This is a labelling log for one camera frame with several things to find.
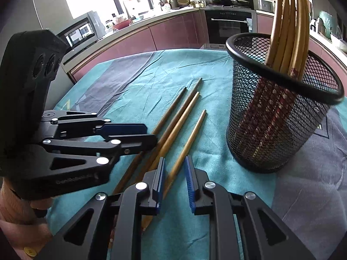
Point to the lidded cooking pan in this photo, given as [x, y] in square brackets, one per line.
[240, 2]

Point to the white microwave oven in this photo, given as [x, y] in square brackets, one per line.
[80, 31]

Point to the green appliance under plastic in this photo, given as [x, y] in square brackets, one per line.
[325, 23]

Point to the bunch of red-patterned bamboo chopsticks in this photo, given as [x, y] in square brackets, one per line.
[284, 32]

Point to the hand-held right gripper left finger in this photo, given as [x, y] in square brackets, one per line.
[162, 178]

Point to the person's left forearm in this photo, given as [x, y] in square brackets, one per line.
[13, 205]

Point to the pink base cabinets below window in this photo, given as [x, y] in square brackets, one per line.
[135, 40]

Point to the chrome sink faucet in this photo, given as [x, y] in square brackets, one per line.
[127, 8]

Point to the teal grey printed tablecloth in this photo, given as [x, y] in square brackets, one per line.
[162, 67]

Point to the pink bowl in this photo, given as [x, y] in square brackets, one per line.
[122, 24]

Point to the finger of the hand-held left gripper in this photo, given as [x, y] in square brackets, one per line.
[122, 129]
[138, 142]

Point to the dark brown wooden chopstick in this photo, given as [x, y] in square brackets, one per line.
[173, 105]
[184, 105]

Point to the silver toaster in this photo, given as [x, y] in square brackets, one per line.
[265, 6]

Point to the person's left hand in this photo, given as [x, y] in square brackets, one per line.
[40, 204]

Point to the black integrated stove oven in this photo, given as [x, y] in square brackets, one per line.
[230, 24]

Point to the black mesh utensil holder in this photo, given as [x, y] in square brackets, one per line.
[244, 113]

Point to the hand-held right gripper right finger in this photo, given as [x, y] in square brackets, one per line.
[189, 184]

